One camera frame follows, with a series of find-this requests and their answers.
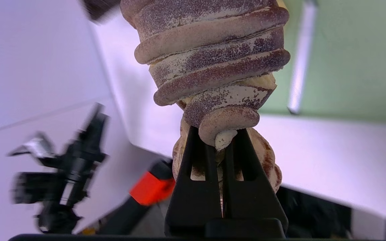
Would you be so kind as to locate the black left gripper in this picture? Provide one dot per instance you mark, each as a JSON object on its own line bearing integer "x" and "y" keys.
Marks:
{"x": 72, "y": 174}

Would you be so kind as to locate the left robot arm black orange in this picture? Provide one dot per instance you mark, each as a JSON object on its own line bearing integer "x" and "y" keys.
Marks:
{"x": 149, "y": 189}

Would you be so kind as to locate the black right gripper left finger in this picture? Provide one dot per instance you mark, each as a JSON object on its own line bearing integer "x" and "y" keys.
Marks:
{"x": 193, "y": 194}

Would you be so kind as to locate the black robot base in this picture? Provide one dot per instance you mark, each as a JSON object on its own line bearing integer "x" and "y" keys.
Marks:
{"x": 313, "y": 214}

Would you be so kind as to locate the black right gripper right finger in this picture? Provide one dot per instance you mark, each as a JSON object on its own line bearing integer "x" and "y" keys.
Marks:
{"x": 250, "y": 194}

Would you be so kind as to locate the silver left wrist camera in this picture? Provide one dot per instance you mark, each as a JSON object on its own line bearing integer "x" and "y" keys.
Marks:
{"x": 34, "y": 145}

